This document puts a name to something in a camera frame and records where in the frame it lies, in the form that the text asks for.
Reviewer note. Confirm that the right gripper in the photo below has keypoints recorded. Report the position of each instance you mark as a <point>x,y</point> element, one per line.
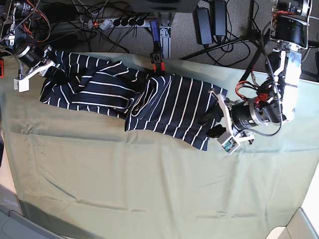
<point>38,59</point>

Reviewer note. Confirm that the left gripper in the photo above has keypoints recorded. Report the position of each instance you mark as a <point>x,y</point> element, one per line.
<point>220,113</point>

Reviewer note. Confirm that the navy white striped T-shirt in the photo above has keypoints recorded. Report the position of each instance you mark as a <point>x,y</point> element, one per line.
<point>172,104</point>

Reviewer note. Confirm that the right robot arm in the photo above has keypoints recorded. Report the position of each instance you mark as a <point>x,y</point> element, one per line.
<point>24,30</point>

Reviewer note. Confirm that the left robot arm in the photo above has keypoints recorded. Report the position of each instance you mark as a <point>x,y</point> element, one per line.
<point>268,90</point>

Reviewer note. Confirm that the white plug adapter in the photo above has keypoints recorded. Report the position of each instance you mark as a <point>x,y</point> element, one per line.
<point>106,24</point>

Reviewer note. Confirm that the black tripod stand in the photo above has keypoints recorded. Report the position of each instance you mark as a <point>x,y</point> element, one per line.
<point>254,36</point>

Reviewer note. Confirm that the blue orange clamp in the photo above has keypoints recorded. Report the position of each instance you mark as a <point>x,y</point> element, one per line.
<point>156,55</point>

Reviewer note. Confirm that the black power brick left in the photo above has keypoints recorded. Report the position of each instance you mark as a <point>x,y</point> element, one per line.
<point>202,26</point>

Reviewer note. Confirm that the black power brick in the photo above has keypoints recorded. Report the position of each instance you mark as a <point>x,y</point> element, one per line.
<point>202,26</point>
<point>219,17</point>

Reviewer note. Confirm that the white power strip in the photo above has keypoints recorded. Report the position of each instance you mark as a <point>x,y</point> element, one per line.
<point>126,22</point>

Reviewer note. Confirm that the black power brick right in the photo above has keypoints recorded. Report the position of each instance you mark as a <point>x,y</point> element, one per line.
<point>219,17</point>

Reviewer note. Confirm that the light green table cloth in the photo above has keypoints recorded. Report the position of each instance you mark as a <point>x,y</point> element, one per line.
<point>80,175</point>

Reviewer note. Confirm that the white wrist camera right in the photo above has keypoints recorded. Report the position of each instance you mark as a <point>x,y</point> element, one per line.
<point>22,85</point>

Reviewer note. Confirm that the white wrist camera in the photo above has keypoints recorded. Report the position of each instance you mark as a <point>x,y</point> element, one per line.
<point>228,142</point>
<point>22,85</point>

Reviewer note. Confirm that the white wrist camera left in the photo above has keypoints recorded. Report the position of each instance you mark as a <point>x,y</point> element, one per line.
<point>228,142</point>

